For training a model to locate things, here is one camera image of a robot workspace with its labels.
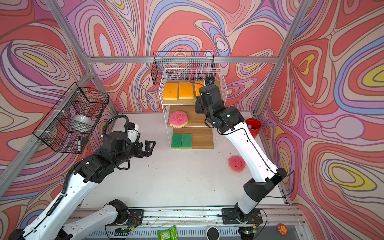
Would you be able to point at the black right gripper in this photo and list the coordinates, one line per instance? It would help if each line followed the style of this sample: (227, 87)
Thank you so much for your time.
(199, 103)

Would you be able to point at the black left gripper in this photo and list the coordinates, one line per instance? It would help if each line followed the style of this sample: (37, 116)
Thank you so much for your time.
(141, 153)

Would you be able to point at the pink smiley sponge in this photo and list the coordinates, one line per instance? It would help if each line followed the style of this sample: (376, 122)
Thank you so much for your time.
(236, 164)
(178, 119)

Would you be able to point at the orange yellow sponge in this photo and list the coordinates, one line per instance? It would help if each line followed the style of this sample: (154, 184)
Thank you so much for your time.
(186, 91)
(171, 92)
(198, 85)

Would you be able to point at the yellow green sponge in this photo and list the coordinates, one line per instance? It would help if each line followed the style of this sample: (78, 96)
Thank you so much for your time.
(186, 141)
(176, 141)

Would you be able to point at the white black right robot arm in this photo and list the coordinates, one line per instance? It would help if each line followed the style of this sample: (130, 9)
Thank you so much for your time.
(230, 123)

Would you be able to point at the red ribbed metal bucket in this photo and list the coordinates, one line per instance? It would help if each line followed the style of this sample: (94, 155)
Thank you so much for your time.
(254, 126)

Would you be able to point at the black marker in basket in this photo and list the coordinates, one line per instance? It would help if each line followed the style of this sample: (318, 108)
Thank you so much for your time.
(79, 145)

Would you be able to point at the silver bowl in basket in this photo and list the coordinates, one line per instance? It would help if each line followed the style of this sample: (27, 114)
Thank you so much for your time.
(83, 119)

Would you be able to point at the green snack packet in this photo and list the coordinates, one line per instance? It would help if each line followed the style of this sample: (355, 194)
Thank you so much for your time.
(169, 234)

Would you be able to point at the red round sticker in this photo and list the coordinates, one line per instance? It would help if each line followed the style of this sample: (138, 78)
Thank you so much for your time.
(282, 229)

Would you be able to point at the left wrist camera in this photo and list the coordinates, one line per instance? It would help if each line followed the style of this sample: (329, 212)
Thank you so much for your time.
(132, 132)

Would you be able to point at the white wire wooden shelf rack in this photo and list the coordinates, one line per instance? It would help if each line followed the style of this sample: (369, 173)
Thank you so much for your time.
(203, 138)

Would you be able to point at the black wire basket back wall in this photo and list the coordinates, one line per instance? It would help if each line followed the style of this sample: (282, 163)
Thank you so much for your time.
(180, 59)

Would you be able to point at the black wire basket wall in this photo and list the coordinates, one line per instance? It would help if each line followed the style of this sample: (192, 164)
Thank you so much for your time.
(180, 59)
(59, 132)

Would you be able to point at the black wire basket left wall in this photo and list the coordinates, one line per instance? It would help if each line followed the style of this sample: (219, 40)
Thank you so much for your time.
(59, 132)

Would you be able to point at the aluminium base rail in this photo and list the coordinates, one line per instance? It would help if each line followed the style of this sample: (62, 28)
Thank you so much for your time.
(192, 223)

